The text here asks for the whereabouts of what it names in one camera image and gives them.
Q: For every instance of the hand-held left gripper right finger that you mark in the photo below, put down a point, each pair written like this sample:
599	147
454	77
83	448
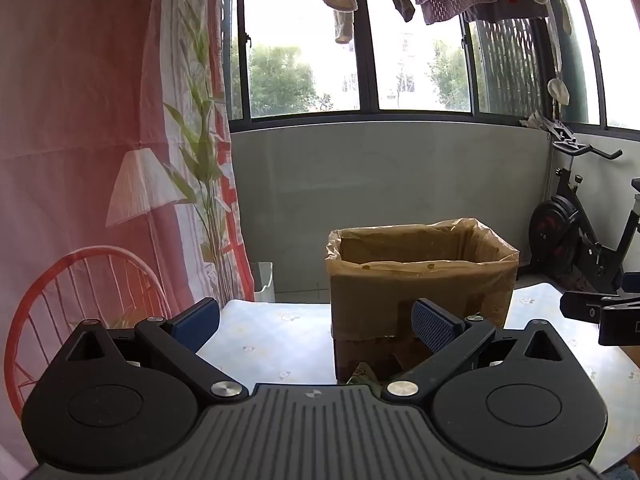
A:
432	327

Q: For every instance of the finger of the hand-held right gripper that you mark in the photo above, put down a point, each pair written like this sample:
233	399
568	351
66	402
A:
582	305
620	327

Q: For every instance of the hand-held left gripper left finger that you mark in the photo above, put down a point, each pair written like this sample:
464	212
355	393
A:
197	322

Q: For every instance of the brown cardboard box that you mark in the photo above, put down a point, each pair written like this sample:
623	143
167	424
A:
380	305

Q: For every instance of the green snack packet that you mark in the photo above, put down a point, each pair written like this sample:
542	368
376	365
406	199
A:
364	376

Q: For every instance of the clear plastic bag liner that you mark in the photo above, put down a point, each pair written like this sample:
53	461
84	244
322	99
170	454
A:
350	240

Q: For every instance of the white plastic bin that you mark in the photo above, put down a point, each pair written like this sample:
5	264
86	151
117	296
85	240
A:
264	280

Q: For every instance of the white patterned tablecloth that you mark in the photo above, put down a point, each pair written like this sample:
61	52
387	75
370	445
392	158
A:
280	340

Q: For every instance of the black exercise bike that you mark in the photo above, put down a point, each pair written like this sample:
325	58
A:
565	220

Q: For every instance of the crumpled rag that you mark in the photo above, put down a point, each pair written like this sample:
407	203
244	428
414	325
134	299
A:
542	122

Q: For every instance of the small white hanging cloth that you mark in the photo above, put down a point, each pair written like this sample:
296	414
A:
559	91

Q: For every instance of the printed backdrop curtain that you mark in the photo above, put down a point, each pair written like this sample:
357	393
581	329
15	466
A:
75	110

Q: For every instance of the dark framed window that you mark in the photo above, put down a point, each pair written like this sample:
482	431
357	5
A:
367	60

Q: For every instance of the brown hanging sock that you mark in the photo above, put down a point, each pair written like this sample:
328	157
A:
344	27

